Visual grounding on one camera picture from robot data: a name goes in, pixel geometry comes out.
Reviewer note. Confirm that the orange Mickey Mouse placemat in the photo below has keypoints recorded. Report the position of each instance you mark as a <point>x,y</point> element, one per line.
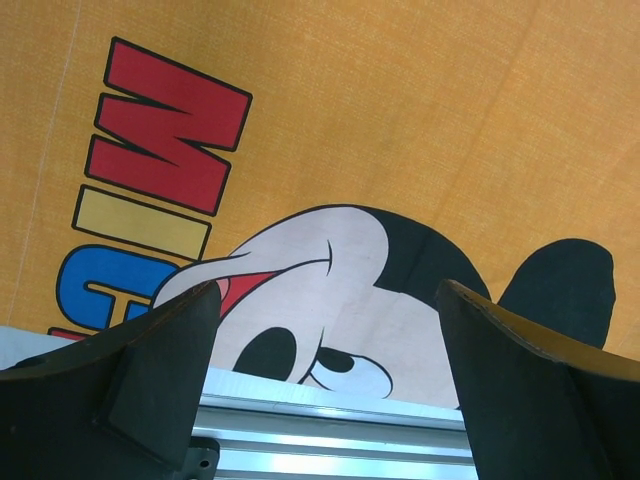
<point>503,124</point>

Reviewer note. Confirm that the aluminium mounting rail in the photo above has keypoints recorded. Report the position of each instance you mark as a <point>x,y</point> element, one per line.
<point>274,440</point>

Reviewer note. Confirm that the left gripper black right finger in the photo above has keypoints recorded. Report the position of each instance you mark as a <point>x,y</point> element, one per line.
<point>537,404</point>

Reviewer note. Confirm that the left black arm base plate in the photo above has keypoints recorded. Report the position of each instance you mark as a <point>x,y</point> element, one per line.
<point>201,460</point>

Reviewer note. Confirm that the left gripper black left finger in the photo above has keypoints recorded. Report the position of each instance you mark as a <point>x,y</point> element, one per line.
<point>120,404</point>

